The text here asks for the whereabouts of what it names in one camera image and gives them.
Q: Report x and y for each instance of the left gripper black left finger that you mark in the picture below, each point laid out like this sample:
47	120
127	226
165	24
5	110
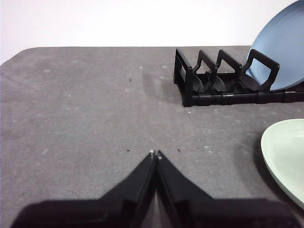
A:
123	204

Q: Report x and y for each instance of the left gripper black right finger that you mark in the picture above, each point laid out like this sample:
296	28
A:
190	206

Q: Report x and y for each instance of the pale green plate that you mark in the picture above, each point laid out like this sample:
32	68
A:
285	154

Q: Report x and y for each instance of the black plate rack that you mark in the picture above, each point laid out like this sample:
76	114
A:
204	99

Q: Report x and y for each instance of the blue plate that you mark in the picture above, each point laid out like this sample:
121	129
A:
285	47

